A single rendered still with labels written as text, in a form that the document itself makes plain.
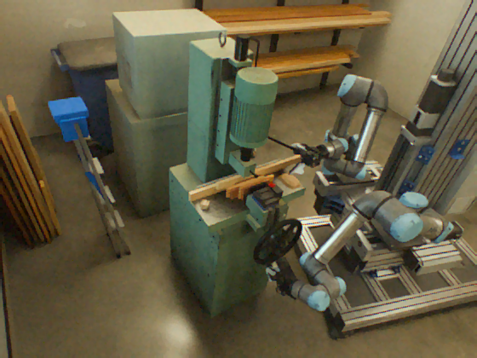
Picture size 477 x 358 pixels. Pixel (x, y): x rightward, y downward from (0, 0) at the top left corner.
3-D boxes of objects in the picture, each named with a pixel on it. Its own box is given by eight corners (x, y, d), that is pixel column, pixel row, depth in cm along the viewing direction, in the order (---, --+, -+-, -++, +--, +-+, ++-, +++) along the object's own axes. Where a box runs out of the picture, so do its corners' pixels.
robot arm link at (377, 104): (395, 87, 174) (362, 179, 185) (373, 82, 177) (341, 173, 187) (399, 84, 163) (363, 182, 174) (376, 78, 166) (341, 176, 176)
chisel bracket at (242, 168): (243, 181, 172) (244, 167, 167) (227, 164, 181) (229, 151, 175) (255, 176, 176) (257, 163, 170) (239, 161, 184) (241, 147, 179)
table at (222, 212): (217, 249, 156) (218, 240, 153) (186, 206, 175) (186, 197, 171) (316, 205, 185) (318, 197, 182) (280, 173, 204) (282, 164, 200)
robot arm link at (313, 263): (367, 176, 139) (291, 262, 153) (387, 193, 132) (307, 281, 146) (377, 181, 147) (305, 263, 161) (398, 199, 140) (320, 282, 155)
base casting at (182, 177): (217, 247, 174) (219, 235, 168) (168, 180, 208) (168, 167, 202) (286, 216, 195) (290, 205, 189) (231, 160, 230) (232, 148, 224)
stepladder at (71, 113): (112, 263, 244) (54, 120, 164) (102, 238, 260) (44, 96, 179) (134, 253, 251) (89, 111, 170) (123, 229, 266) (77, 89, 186)
